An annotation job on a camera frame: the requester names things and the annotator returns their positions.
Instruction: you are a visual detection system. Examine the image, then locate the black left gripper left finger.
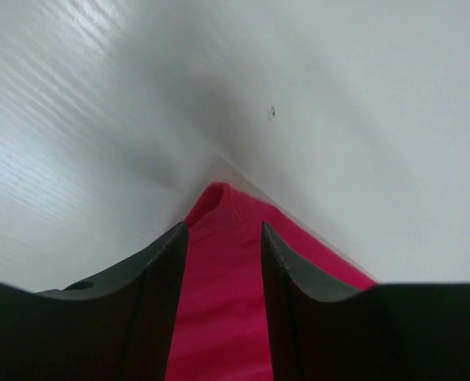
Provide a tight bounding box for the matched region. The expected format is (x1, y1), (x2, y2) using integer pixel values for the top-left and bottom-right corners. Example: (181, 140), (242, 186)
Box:
(0, 222), (188, 380)

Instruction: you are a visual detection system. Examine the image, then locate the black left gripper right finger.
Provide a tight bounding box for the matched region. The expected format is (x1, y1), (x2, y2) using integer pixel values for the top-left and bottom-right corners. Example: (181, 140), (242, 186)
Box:
(261, 224), (470, 380)

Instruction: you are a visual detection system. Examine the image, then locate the magenta t-shirt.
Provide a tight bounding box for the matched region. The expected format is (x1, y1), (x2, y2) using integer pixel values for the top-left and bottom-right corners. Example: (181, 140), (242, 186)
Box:
(166, 183), (375, 381)

